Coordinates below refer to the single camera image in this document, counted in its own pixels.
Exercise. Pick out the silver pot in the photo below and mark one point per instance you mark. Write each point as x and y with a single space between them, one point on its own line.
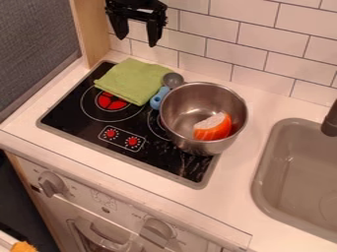
202 114

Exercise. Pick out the orange toy sushi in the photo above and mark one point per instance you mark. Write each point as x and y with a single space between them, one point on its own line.
213 127

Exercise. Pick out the toy sink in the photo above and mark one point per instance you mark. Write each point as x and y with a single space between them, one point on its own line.
298 177

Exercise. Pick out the tap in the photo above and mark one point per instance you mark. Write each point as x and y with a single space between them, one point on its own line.
330 121

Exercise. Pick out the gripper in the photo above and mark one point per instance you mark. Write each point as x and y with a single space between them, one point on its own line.
139 6

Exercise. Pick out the toy stove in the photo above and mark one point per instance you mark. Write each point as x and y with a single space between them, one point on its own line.
125 128

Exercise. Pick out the green cloth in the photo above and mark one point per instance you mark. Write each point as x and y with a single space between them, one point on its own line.
131 80

